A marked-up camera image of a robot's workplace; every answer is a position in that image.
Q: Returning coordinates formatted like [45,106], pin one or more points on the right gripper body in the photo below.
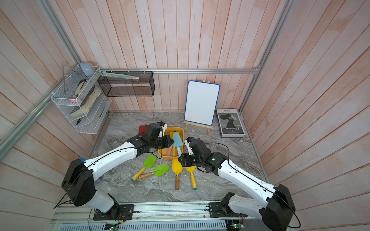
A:
[190,160]

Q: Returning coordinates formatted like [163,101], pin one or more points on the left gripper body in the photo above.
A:
[165,141]

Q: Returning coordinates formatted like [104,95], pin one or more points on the yellow scoop blue-tipped handle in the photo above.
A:
[193,180]

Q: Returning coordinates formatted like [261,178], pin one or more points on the light blue shovel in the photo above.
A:
[177,142]

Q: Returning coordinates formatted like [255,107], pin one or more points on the yellow scoop wooden handle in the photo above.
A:
[177,169]

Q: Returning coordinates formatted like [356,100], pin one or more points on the purple shovel pink handle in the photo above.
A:
[169,151]

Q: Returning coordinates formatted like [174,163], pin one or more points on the green shovel wooden handle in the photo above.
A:
[158,171]

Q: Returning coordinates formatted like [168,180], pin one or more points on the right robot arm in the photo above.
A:
[271,204]

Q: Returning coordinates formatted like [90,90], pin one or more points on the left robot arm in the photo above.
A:
[79,180]

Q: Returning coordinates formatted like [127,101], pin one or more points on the wooden easel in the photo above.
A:
[209,128]

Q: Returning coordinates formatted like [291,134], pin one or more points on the black and white book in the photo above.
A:
[230,124]

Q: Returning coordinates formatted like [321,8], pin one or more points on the black mesh basket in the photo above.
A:
[144,87]

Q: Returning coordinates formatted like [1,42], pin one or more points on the light green ruler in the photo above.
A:
[117,76]

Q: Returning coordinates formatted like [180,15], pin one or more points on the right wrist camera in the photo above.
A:
[187,144]

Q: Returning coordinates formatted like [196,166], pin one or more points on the red shovel wooden handle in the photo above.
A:
[142,128]

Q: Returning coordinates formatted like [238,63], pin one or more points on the green shovel yellow handle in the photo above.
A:
[148,163]

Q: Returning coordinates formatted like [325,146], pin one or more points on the whiteboard blue frame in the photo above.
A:
[201,102]

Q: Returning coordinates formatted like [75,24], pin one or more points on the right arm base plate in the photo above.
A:
[221,210]

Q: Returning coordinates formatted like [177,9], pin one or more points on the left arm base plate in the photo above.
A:
[117,212]

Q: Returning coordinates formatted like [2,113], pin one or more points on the books in wire shelf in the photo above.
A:
[87,102]

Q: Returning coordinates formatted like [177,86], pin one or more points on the white wire shelf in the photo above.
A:
[71,93]

